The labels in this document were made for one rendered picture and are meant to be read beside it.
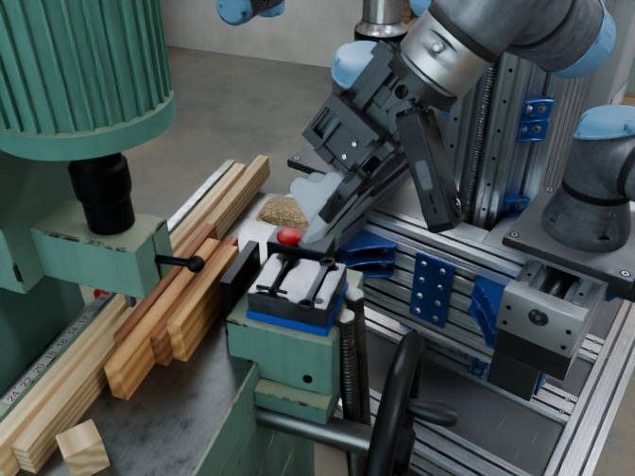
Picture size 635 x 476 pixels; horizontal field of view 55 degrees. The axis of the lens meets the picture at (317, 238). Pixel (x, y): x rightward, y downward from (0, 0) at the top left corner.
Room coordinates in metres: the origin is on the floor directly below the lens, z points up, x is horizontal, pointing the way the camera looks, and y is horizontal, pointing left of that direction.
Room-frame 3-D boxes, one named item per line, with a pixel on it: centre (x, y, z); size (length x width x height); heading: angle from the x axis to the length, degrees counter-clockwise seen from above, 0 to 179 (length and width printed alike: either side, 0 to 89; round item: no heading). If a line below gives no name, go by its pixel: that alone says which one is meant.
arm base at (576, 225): (0.92, -0.49, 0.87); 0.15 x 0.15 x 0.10
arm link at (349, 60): (1.21, -0.09, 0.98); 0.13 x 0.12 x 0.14; 159
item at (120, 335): (0.62, 0.19, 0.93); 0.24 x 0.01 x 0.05; 162
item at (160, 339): (0.61, 0.16, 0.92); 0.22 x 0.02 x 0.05; 162
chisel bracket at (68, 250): (0.57, 0.25, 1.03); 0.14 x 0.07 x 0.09; 72
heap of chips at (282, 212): (0.84, 0.05, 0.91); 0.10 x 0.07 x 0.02; 72
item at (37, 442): (0.67, 0.20, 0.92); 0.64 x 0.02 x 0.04; 162
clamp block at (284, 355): (0.57, 0.03, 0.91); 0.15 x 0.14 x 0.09; 162
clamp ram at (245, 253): (0.59, 0.07, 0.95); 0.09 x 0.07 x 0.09; 162
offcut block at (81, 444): (0.37, 0.24, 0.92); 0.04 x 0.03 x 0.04; 125
